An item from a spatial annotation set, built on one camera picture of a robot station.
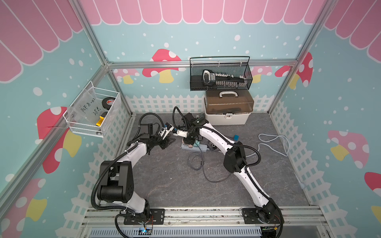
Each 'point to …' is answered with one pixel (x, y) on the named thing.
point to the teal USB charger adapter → (197, 144)
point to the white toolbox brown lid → (227, 107)
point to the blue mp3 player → (235, 137)
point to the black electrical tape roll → (107, 102)
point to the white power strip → (202, 147)
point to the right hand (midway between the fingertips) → (187, 140)
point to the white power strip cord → (302, 185)
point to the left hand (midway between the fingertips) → (171, 138)
